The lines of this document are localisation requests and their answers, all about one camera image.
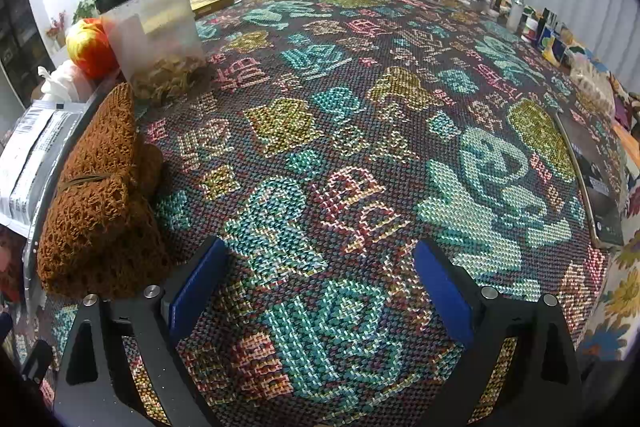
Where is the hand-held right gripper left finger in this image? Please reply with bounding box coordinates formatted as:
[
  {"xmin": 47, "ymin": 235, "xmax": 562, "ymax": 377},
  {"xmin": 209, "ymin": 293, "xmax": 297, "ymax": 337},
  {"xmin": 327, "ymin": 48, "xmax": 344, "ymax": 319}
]
[{"xmin": 52, "ymin": 236, "xmax": 233, "ymax": 427}]

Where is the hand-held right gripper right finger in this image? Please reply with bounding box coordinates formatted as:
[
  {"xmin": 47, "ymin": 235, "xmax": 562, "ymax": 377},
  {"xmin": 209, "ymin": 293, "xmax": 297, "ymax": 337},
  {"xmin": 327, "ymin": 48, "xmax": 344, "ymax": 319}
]
[{"xmin": 412, "ymin": 239, "xmax": 583, "ymax": 427}]

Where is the brown knitted cloth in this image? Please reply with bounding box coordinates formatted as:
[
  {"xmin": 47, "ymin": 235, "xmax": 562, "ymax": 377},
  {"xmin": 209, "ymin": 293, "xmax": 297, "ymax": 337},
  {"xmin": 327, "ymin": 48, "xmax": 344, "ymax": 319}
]
[{"xmin": 36, "ymin": 82, "xmax": 171, "ymax": 300}]

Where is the orange yellow plush fish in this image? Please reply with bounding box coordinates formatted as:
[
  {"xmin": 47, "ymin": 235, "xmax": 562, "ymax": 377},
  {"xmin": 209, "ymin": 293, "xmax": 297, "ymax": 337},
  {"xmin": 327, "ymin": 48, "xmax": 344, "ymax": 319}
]
[{"xmin": 66, "ymin": 18, "xmax": 121, "ymax": 80}]

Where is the floral cloth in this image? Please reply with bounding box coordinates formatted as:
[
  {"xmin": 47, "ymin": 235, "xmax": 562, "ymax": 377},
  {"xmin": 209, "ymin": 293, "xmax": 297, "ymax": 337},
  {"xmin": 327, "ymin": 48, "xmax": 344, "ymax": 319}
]
[{"xmin": 575, "ymin": 247, "xmax": 640, "ymax": 363}]

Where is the colourful woven patterned blanket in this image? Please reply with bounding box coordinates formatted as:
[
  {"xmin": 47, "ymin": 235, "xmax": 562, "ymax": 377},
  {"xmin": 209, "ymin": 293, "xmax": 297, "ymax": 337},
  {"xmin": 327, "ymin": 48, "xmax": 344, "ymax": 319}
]
[{"xmin": 20, "ymin": 0, "xmax": 626, "ymax": 427}]

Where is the grey labelled package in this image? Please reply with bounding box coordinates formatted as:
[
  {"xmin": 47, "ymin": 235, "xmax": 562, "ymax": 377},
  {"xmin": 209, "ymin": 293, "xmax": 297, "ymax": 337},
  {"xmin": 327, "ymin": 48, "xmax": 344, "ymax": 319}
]
[{"xmin": 0, "ymin": 102, "xmax": 88, "ymax": 228}]

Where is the white plastic bag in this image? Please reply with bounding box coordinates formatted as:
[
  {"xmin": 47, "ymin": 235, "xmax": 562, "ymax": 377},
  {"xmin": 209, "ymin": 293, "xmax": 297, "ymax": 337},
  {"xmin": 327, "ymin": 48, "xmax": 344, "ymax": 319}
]
[{"xmin": 37, "ymin": 66, "xmax": 78, "ymax": 102}]

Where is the clear plastic container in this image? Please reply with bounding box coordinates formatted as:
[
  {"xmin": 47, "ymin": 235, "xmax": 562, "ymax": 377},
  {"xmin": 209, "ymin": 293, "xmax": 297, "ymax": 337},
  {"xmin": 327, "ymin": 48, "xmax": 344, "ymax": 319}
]
[{"xmin": 95, "ymin": 0, "xmax": 208, "ymax": 102}]

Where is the white bottle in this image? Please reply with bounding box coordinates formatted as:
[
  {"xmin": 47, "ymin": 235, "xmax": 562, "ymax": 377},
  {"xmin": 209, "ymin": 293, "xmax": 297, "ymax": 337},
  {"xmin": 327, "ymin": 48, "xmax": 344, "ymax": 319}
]
[{"xmin": 506, "ymin": 0, "xmax": 526, "ymax": 32}]

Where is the yellow flat box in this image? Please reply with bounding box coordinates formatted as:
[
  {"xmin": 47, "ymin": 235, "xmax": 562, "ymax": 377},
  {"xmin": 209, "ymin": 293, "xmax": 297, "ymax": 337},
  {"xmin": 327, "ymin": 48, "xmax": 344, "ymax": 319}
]
[{"xmin": 190, "ymin": 0, "xmax": 237, "ymax": 18}]

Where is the red flower arrangement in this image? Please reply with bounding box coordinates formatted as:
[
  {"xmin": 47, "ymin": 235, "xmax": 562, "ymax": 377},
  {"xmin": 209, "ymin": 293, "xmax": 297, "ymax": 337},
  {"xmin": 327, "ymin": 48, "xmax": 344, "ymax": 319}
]
[{"xmin": 47, "ymin": 12, "xmax": 68, "ymax": 48}]

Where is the bushy green potted plant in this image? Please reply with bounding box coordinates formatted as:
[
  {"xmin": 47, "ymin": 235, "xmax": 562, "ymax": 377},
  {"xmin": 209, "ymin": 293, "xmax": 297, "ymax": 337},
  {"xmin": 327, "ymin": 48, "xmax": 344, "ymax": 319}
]
[{"xmin": 72, "ymin": 0, "xmax": 98, "ymax": 25}]

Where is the dark shelving unit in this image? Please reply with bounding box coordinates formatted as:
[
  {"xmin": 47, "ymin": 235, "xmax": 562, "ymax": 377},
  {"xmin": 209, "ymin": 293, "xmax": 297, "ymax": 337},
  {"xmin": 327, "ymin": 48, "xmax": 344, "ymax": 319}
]
[{"xmin": 0, "ymin": 0, "xmax": 53, "ymax": 72}]

